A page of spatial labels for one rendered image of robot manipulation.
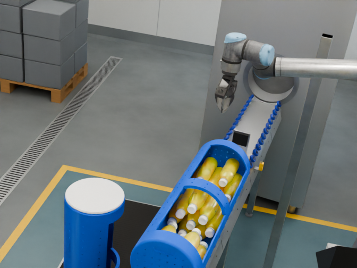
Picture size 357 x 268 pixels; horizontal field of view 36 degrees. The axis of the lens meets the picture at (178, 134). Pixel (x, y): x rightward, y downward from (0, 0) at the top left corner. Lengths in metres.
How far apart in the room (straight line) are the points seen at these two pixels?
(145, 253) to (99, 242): 0.51
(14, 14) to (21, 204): 2.05
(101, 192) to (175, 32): 4.80
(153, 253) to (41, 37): 3.68
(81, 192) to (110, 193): 0.13
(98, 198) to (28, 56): 3.22
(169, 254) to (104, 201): 0.58
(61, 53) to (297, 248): 2.90
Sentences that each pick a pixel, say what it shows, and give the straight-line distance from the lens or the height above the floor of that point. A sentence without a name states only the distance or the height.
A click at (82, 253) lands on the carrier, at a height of 0.79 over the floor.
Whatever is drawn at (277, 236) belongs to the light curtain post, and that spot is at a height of 0.33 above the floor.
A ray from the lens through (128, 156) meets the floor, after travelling 4.85.
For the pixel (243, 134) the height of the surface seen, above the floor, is 1.08.
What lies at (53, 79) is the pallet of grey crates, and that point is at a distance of 5.62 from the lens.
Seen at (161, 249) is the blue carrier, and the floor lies 1.19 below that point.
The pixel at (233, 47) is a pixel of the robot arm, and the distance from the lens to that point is 2.41.
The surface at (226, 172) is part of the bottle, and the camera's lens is 2.69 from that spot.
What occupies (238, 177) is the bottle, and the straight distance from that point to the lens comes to 2.78.
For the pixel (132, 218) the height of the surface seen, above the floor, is 0.15.
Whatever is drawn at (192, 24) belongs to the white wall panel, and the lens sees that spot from 7.16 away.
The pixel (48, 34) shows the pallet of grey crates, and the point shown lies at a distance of 5.45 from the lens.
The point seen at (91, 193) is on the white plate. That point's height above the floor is 1.04.
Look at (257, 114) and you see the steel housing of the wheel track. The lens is 3.80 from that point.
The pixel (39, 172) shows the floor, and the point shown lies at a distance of 4.62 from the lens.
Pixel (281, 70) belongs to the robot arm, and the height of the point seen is 1.70.
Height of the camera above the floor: 2.60
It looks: 29 degrees down
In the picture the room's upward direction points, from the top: 7 degrees clockwise
